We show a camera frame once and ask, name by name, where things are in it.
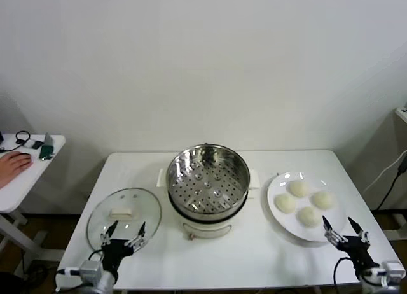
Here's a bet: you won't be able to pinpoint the thin black looped cable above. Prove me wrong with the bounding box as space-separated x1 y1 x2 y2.
0 130 32 153

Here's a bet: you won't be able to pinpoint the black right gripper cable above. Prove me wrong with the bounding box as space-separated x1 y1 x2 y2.
333 257 352 287

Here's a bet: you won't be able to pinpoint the camera cable with white plug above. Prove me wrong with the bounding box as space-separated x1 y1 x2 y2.
55 267 82 291

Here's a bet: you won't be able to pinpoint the white electric cooker base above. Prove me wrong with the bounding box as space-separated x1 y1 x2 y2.
168 188 257 242

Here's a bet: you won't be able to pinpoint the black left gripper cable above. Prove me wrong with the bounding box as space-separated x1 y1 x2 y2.
88 249 106 263

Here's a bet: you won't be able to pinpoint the white power cable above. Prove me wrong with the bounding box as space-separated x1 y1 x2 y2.
362 148 407 195

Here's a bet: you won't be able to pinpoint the white side table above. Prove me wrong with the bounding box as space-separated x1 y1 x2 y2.
0 134 67 263

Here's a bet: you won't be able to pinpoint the white round plate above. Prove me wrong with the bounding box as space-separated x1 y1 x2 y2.
266 172 347 243

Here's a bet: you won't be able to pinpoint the bare person hand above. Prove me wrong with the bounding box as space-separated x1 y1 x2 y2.
0 151 34 190

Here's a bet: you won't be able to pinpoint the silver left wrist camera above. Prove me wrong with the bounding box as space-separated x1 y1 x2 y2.
79 260 104 287

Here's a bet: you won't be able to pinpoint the green handheld tool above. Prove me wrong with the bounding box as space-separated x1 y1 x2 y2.
38 132 55 162

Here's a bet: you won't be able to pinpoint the round glass lid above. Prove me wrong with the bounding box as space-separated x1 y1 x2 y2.
86 187 162 253

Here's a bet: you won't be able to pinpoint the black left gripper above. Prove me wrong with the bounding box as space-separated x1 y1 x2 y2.
100 220 148 276

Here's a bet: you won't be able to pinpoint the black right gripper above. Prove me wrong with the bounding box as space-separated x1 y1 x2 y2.
322 215 380 273

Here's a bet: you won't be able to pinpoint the white stand foot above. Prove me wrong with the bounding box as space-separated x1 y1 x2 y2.
383 211 407 241

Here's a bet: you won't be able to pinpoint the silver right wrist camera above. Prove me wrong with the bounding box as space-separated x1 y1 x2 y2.
380 260 402 287

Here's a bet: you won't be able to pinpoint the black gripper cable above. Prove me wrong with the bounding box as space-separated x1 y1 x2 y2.
88 249 106 263
333 257 352 287

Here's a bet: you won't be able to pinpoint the white steamed baozi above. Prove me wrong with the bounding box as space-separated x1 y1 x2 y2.
274 193 298 213
310 191 336 209
297 206 322 228
288 180 310 199

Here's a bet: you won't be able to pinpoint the stainless steel steamer basket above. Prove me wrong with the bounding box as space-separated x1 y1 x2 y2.
157 143 261 221

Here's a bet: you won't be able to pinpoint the black floor cables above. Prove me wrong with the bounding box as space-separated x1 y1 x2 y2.
18 251 60 285

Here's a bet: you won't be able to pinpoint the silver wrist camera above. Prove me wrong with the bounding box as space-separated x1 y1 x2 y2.
79 260 104 287
380 260 402 287

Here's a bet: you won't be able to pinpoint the cream shelf unit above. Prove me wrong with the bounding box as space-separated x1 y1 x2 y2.
392 109 407 155

